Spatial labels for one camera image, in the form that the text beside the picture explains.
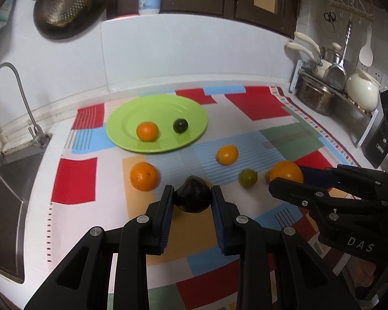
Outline large steel pot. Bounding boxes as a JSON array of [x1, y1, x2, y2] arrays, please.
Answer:
[[296, 73, 338, 117]]

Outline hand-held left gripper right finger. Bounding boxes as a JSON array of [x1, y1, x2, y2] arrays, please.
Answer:
[[211, 185, 363, 310]]

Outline large orange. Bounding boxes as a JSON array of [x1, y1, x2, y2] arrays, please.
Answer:
[[130, 162, 159, 191]]

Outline white ceramic pot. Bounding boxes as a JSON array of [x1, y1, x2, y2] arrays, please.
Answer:
[[346, 71, 381, 112]]

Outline dark green lime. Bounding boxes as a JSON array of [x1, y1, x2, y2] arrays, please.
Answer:
[[173, 118, 189, 134]]

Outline black scissors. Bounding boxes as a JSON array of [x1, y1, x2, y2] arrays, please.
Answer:
[[324, 11, 337, 33]]

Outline colourful printed tablecloth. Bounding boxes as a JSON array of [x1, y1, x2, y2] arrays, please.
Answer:
[[47, 86, 364, 310]]

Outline steel sink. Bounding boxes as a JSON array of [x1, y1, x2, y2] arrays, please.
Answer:
[[0, 150, 54, 285]]

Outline metal colander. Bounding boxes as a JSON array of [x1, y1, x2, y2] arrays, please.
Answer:
[[35, 0, 99, 28]]

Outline white rice spoon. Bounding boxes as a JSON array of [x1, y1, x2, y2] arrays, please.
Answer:
[[359, 26, 374, 67]]

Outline metal skimmer ladle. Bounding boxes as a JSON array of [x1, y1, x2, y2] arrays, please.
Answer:
[[323, 19, 354, 88]]

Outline dark avocado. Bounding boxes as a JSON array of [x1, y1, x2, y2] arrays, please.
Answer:
[[174, 175, 213, 214]]

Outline chrome gooseneck faucet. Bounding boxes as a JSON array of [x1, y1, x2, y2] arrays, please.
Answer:
[[0, 62, 52, 151]]

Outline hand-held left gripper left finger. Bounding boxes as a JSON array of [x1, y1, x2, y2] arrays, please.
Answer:
[[24, 185, 176, 310]]

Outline green plate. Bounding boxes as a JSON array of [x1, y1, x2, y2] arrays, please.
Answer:
[[105, 94, 209, 154]]

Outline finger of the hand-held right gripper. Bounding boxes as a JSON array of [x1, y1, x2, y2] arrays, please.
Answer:
[[299, 165, 388, 197], [268, 177, 388, 230]]

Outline light green lime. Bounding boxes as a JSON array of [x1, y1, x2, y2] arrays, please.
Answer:
[[238, 168, 258, 188]]

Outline white wire hook rack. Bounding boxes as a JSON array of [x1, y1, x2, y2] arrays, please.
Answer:
[[312, 0, 376, 23]]

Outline black appliance box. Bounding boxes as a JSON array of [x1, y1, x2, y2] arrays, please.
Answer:
[[365, 116, 388, 168]]

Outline small steel lidded pot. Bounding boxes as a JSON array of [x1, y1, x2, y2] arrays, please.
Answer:
[[323, 42, 343, 63]]

